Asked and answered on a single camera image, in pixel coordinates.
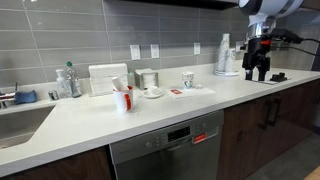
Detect black cabinet handle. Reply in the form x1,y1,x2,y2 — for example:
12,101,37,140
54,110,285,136
268,98,282,128
259,99,273,131

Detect plastic bottle green cap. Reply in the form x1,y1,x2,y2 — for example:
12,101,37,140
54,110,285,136
65,60,83,99

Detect white plate blue rim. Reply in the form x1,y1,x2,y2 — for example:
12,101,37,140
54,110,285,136
213,69,240,78

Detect dark wood cabinet with handles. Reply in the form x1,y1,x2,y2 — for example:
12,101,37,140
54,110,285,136
216,79,320,180

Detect white cup on saucer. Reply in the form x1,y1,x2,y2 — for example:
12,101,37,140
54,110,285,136
142,89,165,99

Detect plain white paper cup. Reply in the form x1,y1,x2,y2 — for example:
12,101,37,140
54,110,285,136
111,76,130,93

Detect short patterned cup stack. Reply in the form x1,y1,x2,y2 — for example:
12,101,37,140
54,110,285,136
224,48,237,74

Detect tall patterned cup stack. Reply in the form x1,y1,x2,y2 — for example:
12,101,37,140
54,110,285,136
216,33,231,74

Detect dark wood sink cabinet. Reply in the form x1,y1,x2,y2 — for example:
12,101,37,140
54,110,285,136
0,146,113,180

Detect red dishwasher sticker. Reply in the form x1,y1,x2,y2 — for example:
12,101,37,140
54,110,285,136
192,132,208,145

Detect white wall outlet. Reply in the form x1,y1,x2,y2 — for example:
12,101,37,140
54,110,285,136
150,43,160,60
129,44,142,61
193,42,202,56
235,40,245,53

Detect small white espresso cup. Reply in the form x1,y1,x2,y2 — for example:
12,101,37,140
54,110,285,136
146,85,161,96

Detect stainless steel dishwasher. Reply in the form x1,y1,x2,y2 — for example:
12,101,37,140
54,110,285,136
109,109,225,180

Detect white paper towel stack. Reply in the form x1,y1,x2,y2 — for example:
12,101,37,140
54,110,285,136
88,63,129,97

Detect white mat red logo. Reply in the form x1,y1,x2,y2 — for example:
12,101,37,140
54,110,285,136
165,85,217,100

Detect undermount kitchen sink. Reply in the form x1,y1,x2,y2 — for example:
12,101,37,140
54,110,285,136
0,104,57,150

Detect metal faucet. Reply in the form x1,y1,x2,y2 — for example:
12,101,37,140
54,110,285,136
0,81,19,110

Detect metal napkin dispenser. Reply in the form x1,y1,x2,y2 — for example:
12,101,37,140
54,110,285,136
134,68,159,91

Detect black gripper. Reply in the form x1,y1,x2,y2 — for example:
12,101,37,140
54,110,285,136
242,36,273,83

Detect dark overhead cabinet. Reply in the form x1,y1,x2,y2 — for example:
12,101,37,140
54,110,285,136
126,0,239,10

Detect white mug red handle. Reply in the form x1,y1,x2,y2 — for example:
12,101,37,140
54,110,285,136
112,85,135,114

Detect small metal sink stopper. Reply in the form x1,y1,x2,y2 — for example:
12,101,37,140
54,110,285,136
47,89,60,101

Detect white flat board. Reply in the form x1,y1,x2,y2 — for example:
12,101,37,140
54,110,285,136
249,74,292,86

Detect small black block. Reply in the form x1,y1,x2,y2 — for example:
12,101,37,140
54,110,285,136
269,72,288,83

